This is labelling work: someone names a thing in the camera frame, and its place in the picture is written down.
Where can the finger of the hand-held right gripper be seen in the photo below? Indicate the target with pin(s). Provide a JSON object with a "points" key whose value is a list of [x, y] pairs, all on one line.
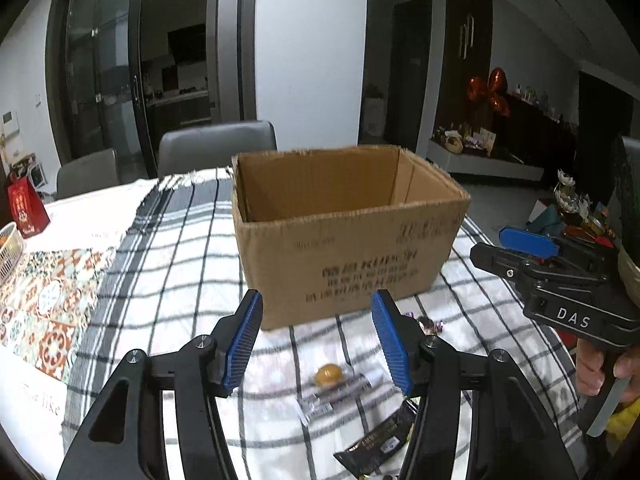
{"points": [[530, 241], [500, 260]]}

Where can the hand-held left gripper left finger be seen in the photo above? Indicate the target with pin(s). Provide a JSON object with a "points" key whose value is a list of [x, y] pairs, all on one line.
{"points": [[245, 345]]}

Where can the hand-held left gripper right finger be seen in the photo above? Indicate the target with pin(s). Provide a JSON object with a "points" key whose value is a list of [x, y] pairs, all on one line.
{"points": [[392, 345]]}

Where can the brown twist candy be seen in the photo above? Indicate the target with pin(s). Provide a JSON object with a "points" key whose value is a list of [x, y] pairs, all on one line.
{"points": [[429, 325]]}

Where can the yellow ball candy clear wrapper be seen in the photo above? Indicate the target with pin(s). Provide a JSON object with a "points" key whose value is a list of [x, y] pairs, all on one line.
{"points": [[330, 376]]}

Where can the brown cardboard box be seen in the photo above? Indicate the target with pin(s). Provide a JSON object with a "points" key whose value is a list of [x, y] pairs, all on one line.
{"points": [[350, 260]]}

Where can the black gold snack bar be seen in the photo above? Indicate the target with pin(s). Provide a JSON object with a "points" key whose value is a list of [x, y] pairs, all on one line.
{"points": [[375, 442]]}

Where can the person's right hand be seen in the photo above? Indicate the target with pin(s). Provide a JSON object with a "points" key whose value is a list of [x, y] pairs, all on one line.
{"points": [[590, 365]]}

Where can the green cloth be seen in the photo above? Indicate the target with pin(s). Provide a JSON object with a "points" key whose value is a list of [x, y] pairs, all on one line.
{"points": [[547, 217]]}

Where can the lotus flower ornament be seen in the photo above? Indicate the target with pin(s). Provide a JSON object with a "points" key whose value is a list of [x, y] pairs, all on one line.
{"points": [[570, 192]]}

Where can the white low cabinet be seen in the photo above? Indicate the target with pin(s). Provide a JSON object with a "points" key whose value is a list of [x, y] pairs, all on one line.
{"points": [[490, 162]]}

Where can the grey white plaid tablecloth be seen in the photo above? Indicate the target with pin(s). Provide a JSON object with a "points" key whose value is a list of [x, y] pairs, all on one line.
{"points": [[175, 260]]}

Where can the yellow garment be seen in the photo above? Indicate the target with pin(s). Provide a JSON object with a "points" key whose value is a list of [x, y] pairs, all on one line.
{"points": [[625, 422]]}

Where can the red foil balloons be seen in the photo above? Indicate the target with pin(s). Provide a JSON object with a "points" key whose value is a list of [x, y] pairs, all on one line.
{"points": [[492, 90]]}

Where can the white paper bag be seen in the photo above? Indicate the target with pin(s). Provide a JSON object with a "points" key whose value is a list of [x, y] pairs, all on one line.
{"points": [[372, 117]]}

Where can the tall dark cabinet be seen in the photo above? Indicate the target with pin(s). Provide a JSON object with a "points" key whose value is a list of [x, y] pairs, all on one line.
{"points": [[465, 60]]}

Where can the grey dining chair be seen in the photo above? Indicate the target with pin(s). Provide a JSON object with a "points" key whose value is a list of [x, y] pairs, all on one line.
{"points": [[87, 175], [215, 147]]}

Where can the patterned table runner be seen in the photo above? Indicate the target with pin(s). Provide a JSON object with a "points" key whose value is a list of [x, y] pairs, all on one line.
{"points": [[45, 310]]}

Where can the white printed tablecloth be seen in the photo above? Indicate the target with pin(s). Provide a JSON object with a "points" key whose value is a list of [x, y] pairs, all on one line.
{"points": [[85, 220]]}

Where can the dark room door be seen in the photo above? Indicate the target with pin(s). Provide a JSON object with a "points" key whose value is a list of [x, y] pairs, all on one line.
{"points": [[412, 70]]}

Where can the white woven basket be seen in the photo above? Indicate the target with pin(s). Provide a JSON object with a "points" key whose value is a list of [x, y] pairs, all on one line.
{"points": [[7, 255]]}

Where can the red gift bag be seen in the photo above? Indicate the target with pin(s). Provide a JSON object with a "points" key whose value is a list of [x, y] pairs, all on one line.
{"points": [[27, 207]]}

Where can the sliding glass door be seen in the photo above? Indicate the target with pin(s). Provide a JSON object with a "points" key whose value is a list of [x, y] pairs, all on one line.
{"points": [[100, 60]]}

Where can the wall intercom panel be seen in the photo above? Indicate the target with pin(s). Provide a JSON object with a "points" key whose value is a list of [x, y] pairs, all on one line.
{"points": [[9, 122]]}

